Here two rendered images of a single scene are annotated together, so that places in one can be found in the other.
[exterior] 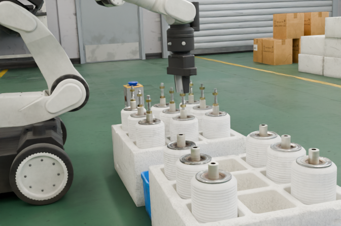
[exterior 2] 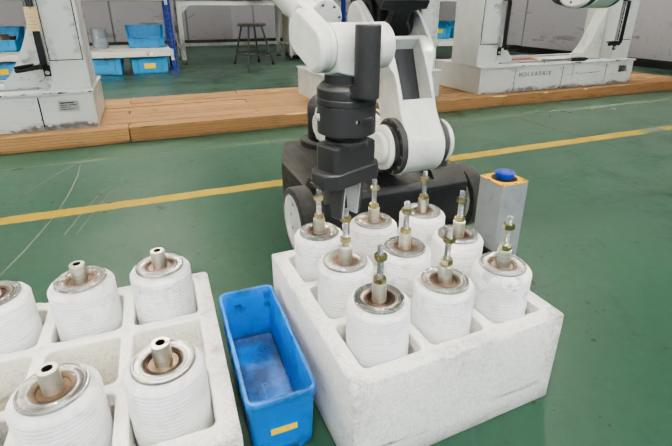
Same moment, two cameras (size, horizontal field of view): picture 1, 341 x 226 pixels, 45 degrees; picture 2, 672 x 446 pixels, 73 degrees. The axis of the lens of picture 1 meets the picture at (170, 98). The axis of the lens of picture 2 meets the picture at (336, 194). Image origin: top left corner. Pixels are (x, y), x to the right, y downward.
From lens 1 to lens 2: 1.45 m
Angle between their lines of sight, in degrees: 80
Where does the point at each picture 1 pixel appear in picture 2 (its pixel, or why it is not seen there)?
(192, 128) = (322, 283)
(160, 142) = (302, 269)
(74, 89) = (380, 142)
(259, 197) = not seen: hidden behind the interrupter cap
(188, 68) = (319, 170)
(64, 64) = (393, 101)
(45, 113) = not seen: hidden behind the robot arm
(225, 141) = (330, 352)
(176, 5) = (298, 31)
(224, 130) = (353, 337)
